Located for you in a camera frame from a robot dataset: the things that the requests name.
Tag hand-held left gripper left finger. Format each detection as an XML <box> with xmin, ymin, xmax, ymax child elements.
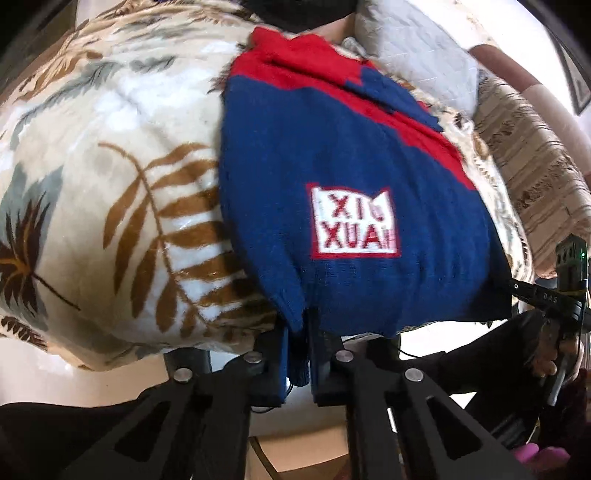
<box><xmin>60</xmin><ymin>330</ymin><xmax>291</xmax><ymax>480</ymax></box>

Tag person's right hand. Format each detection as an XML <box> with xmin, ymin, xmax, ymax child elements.
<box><xmin>531</xmin><ymin>323</ymin><xmax>580</xmax><ymax>379</ymax></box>

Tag red and blue knit sweater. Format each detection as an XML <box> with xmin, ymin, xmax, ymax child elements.
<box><xmin>217</xmin><ymin>25</ymin><xmax>513</xmax><ymax>386</ymax></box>

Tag pink object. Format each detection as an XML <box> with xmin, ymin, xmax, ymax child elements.
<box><xmin>515</xmin><ymin>443</ymin><xmax>573</xmax><ymax>476</ymax></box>

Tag peach pillow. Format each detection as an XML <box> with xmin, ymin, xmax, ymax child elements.
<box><xmin>318</xmin><ymin>18</ymin><xmax>357</xmax><ymax>47</ymax></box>

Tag pink brown sofa backrest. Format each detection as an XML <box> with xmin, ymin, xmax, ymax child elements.
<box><xmin>468</xmin><ymin>44</ymin><xmax>591</xmax><ymax>176</ymax></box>

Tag grey quilted pillow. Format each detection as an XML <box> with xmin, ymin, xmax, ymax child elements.
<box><xmin>353</xmin><ymin>0</ymin><xmax>481</xmax><ymax>116</ymax></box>

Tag person's black trousers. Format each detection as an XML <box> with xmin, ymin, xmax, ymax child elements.
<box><xmin>0</xmin><ymin>314</ymin><xmax>550</xmax><ymax>480</ymax></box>

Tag leaf print blanket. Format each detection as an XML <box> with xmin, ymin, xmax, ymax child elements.
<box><xmin>0</xmin><ymin>0</ymin><xmax>536</xmax><ymax>370</ymax></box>

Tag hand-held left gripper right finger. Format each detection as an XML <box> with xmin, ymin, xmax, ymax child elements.
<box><xmin>307</xmin><ymin>314</ymin><xmax>536</xmax><ymax>480</ymax></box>

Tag large framed wall picture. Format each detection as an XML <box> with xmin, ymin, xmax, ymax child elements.
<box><xmin>554</xmin><ymin>32</ymin><xmax>591</xmax><ymax>116</ymax></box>

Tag black clothing pile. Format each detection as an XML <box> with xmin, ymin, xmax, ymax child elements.
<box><xmin>240</xmin><ymin>0</ymin><xmax>358</xmax><ymax>33</ymax></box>

